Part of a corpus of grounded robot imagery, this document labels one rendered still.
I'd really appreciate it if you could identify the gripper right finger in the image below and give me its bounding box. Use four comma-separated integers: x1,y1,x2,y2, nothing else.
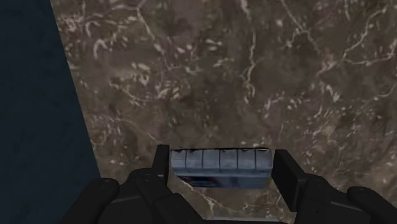
271,148,397,224

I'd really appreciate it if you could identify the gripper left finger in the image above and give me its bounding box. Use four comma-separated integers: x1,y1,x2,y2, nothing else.
60,144,202,224

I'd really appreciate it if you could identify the grey ridged rectangular box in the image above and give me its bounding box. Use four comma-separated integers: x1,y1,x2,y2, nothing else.
169,148,274,190

